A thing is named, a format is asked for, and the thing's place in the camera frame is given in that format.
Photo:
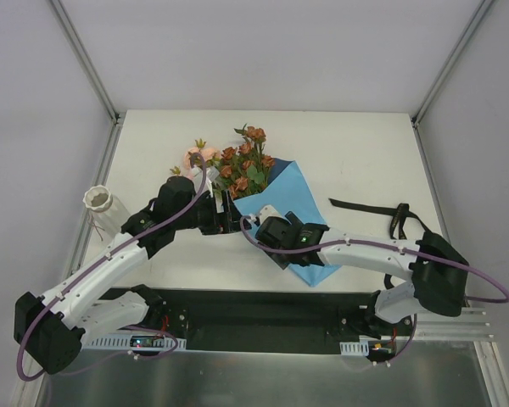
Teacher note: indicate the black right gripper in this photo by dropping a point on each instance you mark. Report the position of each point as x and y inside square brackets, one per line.
[265, 229]

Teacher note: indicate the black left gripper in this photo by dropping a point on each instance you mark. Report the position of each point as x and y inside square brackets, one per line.
[227, 214]

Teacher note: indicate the orange and pink flower bouquet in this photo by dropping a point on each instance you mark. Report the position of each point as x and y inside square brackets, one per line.
[243, 170]

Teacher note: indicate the blue wrapping paper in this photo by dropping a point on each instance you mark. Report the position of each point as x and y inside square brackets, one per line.
[287, 191]

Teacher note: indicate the black ribbon with gold letters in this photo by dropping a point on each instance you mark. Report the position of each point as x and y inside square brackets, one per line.
[399, 215]

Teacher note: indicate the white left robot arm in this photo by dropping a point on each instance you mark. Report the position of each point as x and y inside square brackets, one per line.
[52, 328]

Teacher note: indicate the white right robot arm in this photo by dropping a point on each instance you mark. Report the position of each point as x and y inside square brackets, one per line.
[431, 273]

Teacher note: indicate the white ribbed vase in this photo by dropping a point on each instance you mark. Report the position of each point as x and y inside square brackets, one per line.
[107, 213]

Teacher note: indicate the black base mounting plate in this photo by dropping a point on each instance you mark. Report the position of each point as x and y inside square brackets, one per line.
[271, 322]

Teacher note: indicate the right white cable duct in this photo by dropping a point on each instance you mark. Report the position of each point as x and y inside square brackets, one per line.
[355, 349]

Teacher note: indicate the white cable duct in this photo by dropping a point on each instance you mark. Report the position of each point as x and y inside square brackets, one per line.
[122, 341]
[355, 349]

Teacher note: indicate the right aluminium table rail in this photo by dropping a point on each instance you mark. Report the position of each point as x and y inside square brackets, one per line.
[431, 182]

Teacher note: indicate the right aluminium frame post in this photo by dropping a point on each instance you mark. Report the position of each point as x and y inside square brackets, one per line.
[478, 17]

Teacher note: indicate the aluminium frame post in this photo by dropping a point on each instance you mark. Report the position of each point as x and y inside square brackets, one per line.
[83, 58]
[478, 17]

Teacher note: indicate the left white cable duct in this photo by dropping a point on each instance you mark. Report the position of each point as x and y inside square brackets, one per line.
[122, 341]

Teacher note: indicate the left aluminium frame post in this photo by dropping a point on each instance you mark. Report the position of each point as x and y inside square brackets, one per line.
[83, 58]

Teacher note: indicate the aluminium front rail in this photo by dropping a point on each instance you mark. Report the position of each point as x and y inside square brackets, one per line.
[472, 325]

